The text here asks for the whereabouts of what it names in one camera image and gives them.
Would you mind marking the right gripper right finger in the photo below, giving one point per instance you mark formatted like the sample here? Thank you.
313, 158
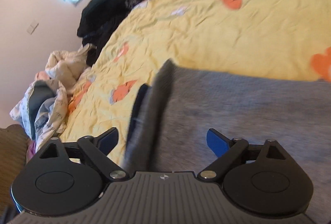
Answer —
228, 152

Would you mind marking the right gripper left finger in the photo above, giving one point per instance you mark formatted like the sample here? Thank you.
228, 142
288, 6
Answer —
95, 151

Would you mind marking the grey navy knit sweater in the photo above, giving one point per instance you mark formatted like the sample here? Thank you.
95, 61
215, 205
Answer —
183, 104

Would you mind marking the cream patterned quilt bundle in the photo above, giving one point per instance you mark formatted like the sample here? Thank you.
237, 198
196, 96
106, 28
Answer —
43, 109

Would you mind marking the yellow carrot print bedspread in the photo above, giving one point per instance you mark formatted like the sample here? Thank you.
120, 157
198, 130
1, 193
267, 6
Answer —
277, 39

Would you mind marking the white wall switch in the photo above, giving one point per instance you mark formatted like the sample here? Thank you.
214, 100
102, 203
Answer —
32, 27

